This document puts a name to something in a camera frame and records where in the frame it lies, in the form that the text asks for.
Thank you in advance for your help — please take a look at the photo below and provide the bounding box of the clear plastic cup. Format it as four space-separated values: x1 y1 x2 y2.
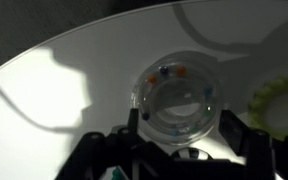
130 50 224 147

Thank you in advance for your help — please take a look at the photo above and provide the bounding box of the lime green thin ring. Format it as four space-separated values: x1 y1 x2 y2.
247 75 288 141

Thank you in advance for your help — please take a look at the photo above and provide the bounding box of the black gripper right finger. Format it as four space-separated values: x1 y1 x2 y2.
217 109 275 161

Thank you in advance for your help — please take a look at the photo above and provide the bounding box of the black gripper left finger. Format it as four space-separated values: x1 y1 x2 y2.
110 108 152 158

